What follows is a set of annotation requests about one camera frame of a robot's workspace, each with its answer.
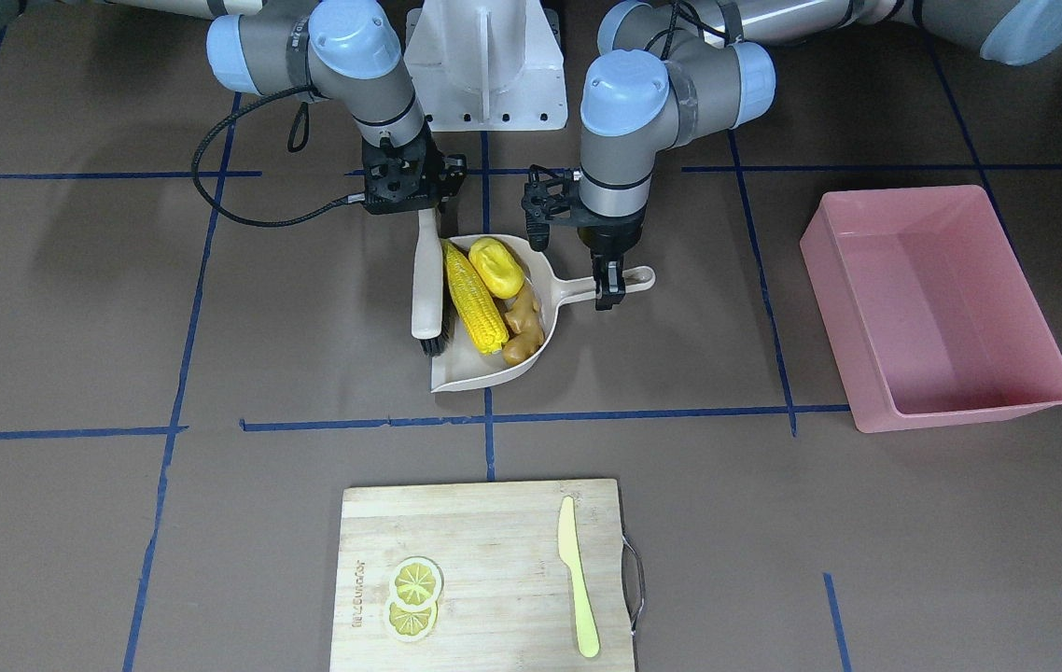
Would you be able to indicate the yellow potato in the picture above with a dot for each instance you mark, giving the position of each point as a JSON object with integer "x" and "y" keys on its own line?
{"x": 497, "y": 267}

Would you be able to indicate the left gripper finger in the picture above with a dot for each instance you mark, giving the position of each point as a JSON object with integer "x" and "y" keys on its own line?
{"x": 617, "y": 287}
{"x": 603, "y": 294}

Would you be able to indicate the wooden cutting board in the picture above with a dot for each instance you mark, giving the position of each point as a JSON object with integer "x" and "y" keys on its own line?
{"x": 505, "y": 605}

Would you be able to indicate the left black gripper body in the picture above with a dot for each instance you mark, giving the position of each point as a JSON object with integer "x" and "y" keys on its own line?
{"x": 607, "y": 241}

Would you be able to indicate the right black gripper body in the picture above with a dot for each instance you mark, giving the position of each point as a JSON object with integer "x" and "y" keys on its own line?
{"x": 450, "y": 177}

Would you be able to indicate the beige hand brush black bristles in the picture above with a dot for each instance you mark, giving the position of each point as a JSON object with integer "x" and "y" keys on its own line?
{"x": 428, "y": 313}

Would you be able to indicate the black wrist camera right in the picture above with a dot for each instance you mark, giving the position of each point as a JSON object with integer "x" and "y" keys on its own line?
{"x": 377, "y": 183}

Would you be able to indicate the yellow plastic knife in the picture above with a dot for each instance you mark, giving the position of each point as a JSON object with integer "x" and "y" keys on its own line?
{"x": 587, "y": 637}

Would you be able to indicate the beige plastic dustpan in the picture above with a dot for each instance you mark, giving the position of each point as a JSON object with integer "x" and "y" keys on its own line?
{"x": 461, "y": 368}

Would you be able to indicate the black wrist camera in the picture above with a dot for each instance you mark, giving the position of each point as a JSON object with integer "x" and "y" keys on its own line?
{"x": 551, "y": 198}
{"x": 377, "y": 183}

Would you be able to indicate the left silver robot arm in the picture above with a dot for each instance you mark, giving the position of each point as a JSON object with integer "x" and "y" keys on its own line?
{"x": 668, "y": 75}

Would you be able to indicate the yellow corn cob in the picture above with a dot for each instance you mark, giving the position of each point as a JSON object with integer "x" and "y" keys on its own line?
{"x": 473, "y": 302}

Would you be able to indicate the brown ginger root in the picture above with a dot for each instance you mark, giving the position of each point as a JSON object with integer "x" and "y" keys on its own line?
{"x": 522, "y": 317}

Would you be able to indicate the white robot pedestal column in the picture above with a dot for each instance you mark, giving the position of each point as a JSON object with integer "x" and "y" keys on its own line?
{"x": 487, "y": 66}

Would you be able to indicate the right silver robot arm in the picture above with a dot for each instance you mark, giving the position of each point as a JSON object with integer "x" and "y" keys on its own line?
{"x": 344, "y": 51}

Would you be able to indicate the pink plastic bin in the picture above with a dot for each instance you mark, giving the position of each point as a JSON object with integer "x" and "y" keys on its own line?
{"x": 929, "y": 315}

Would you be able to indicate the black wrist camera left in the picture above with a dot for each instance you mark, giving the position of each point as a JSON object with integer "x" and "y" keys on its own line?
{"x": 551, "y": 198}

